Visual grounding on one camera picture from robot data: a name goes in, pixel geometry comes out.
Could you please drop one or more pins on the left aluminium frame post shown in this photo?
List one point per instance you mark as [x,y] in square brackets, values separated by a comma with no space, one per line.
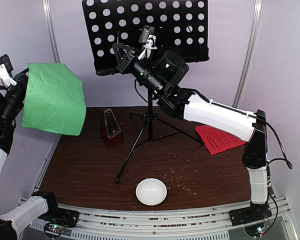
[50,27]

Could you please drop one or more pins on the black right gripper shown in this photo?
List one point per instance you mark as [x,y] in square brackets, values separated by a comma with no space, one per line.
[126,60]

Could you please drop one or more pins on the white ceramic bowl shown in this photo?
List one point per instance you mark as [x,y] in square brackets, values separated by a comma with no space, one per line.
[151,191]

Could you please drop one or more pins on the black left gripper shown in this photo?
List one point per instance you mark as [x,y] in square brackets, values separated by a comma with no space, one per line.
[22,78]

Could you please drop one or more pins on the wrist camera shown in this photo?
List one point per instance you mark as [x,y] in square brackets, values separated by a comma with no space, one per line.
[6,69]
[148,41]

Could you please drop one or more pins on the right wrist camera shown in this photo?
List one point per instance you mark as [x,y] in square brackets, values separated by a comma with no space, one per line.
[148,41]

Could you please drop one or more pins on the clear plastic metronome cover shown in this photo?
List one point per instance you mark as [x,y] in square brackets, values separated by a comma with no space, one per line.
[111,124]

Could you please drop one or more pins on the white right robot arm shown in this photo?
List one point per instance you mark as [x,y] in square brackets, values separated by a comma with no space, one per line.
[215,115]

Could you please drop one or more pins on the dark red wooden metronome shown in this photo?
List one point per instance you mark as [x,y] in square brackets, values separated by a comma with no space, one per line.
[114,142]

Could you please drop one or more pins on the red paper sheet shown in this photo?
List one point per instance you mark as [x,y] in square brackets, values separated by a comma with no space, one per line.
[217,141]

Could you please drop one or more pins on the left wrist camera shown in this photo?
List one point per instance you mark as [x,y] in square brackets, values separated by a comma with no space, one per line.
[6,69]

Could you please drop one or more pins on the aluminium front rail base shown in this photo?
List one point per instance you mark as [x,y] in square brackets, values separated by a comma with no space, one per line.
[207,223]

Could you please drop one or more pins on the black music stand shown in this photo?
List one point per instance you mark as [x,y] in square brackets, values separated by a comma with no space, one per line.
[121,21]

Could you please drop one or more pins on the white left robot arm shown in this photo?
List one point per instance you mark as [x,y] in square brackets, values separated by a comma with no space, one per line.
[41,205]

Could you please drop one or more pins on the green paper sheet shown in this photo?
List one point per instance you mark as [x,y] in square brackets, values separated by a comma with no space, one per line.
[54,100]

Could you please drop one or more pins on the aluminium frame post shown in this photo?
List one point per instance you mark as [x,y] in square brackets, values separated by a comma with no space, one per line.
[50,27]
[250,51]

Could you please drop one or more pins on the right aluminium frame post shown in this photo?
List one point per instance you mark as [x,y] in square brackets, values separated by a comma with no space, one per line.
[250,51]

